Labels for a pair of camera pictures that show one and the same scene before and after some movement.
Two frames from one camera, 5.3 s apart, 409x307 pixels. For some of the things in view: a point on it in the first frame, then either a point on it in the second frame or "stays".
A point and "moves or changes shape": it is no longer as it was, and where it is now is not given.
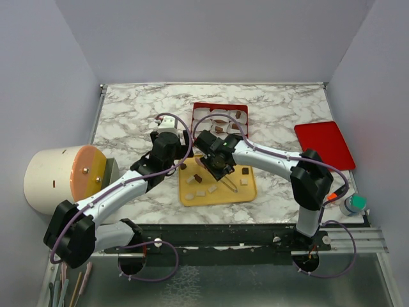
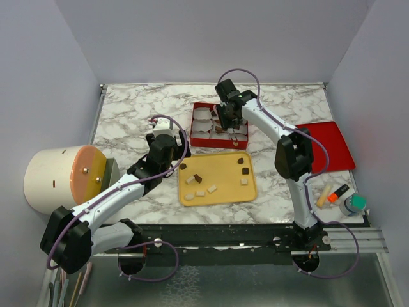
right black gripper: [217, 174] -> [226, 124]
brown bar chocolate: [197, 178] stays
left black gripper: [183, 149] stays
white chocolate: [191, 178] stays
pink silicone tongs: [225, 180] moves or changes shape
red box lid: [326, 138] stays
